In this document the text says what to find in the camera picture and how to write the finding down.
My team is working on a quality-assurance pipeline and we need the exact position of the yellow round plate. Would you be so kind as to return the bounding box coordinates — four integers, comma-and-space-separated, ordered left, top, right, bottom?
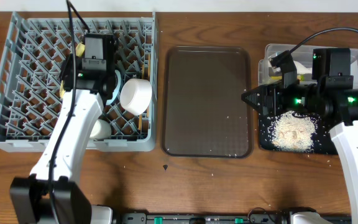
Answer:
59, 42, 85, 99

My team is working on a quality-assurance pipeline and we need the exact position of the pink bowl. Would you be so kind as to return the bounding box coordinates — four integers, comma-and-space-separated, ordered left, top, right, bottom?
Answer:
120, 78, 152, 116

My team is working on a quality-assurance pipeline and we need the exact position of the grey plastic dish rack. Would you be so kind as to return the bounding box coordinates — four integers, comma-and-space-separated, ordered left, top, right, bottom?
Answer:
0, 13, 158, 152

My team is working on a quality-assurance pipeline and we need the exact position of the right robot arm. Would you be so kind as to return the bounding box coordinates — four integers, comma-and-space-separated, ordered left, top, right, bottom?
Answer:
241, 48, 358, 223

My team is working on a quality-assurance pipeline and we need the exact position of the white paper cup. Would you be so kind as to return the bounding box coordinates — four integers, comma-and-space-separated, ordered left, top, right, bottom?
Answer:
89, 119, 112, 140

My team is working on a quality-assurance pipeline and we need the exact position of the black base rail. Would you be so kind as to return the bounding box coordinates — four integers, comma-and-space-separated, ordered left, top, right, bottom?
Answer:
91, 205, 354, 224

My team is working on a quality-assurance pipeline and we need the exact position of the light blue bowl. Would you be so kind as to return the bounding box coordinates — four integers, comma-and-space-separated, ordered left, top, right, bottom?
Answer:
106, 70, 122, 105

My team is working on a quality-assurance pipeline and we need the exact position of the black waste tray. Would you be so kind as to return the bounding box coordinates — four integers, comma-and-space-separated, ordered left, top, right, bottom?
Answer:
258, 111, 337, 155

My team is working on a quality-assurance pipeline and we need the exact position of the dark brown serving tray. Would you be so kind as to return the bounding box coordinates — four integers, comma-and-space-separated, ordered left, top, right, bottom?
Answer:
161, 46, 254, 159

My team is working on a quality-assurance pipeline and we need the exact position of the clear plastic bin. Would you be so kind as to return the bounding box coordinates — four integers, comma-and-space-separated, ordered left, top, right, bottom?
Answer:
258, 44, 358, 89

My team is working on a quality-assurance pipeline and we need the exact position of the pile of rice waste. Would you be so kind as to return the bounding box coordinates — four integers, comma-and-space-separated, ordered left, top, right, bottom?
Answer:
269, 111, 316, 152

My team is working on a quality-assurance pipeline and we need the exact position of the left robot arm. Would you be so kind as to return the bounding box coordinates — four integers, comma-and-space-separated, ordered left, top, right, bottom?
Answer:
9, 55, 118, 223

